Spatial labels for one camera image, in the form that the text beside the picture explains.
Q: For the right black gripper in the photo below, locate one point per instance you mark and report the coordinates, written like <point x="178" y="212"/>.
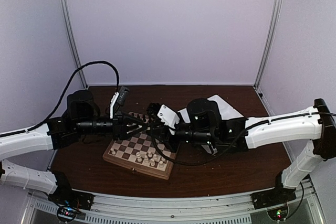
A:
<point x="163" y="132"/>

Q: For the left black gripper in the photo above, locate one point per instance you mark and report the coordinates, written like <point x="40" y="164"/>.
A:
<point x="121" y="132"/>

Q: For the white tall piece carried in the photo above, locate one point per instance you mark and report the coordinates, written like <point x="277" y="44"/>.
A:
<point x="139" y="157"/>

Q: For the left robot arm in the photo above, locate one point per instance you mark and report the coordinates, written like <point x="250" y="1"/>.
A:
<point x="81" y="118"/>

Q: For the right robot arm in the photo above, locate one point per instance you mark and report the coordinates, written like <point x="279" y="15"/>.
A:
<point x="214" y="123"/>

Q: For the wooden chess board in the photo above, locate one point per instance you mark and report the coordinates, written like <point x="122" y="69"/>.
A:
<point x="126" y="155"/>

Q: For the white plastic tray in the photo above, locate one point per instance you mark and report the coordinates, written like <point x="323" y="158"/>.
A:
<point x="226" y="110"/>

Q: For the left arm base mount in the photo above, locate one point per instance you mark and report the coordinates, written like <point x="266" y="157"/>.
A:
<point x="65" y="195"/>

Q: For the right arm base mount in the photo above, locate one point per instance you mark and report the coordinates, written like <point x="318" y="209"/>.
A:
<point x="276" y="196"/>

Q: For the front aluminium rail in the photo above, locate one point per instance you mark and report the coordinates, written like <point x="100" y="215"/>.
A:
<point x="234" y="208"/>

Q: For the right aluminium frame post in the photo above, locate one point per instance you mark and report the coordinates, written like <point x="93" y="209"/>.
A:
<point x="276" y="10"/>

